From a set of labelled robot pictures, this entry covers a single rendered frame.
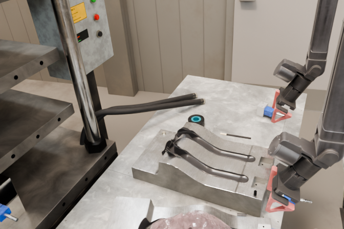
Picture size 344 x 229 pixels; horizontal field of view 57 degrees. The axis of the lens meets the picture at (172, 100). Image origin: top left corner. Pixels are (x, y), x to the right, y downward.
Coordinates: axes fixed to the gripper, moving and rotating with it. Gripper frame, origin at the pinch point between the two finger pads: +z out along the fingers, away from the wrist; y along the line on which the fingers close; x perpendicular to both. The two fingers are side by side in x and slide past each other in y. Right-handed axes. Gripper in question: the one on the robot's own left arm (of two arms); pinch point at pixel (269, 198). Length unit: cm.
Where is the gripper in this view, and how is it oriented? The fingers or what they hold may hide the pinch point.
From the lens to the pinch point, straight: 97.3
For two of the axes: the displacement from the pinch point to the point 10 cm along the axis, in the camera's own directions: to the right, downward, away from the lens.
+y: -2.9, 5.3, -8.0
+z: -3.8, 7.1, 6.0
